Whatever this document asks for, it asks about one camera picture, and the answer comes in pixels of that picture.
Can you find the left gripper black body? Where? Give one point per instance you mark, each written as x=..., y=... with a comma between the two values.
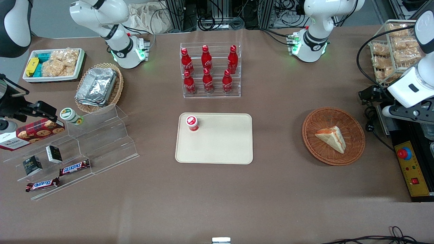
x=377, y=93

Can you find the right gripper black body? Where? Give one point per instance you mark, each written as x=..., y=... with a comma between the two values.
x=13, y=105

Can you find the triangular sandwich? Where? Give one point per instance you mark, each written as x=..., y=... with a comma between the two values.
x=332, y=137

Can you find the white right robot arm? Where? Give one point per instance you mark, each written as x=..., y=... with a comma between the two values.
x=115, y=34

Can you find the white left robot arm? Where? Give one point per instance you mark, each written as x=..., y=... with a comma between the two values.
x=315, y=30

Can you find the white rectangular snack tray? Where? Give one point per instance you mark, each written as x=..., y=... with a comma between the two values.
x=54, y=79

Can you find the round brown wicker basket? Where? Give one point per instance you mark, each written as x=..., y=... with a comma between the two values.
x=325, y=115

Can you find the oval wicker basket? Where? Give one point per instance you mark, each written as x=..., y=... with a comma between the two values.
x=117, y=91

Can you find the beige plastic tray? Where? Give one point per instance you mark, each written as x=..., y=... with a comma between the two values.
x=220, y=142

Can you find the bagged fried snack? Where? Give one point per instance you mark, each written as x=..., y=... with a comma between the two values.
x=385, y=75
x=380, y=49
x=405, y=43
x=405, y=57
x=397, y=30
x=381, y=62

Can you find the green lid white cup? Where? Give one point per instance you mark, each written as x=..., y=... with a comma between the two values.
x=69, y=115

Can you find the red tartan cookie box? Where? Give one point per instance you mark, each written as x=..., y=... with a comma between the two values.
x=32, y=134

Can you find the grey metal flap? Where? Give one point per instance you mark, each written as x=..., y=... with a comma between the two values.
x=390, y=126

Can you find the teal snack pack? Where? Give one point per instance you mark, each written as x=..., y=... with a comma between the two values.
x=44, y=57
x=38, y=70

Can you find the small black box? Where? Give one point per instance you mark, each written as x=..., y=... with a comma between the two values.
x=54, y=154
x=32, y=165

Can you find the yellow snack pack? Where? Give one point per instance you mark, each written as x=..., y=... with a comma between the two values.
x=32, y=66

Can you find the black appliance box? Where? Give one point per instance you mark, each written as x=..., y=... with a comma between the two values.
x=407, y=134

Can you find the clear bag of rice crackers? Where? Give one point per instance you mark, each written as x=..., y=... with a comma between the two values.
x=61, y=62

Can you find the stacked aluminium foil trays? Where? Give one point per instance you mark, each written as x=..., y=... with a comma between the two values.
x=96, y=86

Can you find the snickers chocolate bar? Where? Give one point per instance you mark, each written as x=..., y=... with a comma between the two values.
x=42, y=184
x=74, y=167

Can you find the steel pan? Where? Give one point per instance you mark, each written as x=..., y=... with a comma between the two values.
x=429, y=132

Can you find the clear acrylic step stand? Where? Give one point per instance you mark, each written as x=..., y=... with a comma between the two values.
x=101, y=142

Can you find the red emergency stop button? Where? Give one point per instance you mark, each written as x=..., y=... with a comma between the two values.
x=404, y=154

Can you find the yellow control panel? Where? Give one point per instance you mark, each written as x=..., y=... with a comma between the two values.
x=412, y=169

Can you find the beige cloth bag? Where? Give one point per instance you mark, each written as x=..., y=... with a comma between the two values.
x=145, y=18

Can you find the red cola bottle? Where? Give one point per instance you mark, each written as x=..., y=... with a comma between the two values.
x=232, y=60
x=189, y=84
x=206, y=59
x=186, y=62
x=208, y=82
x=227, y=82

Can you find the red lid white cup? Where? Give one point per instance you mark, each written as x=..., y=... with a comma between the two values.
x=192, y=122

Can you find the clear acrylic bottle rack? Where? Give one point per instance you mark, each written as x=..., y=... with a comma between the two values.
x=217, y=95

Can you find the red rocker switch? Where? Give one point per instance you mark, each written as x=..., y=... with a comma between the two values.
x=415, y=181

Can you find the aluminium frame rack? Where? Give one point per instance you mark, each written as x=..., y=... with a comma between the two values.
x=176, y=13

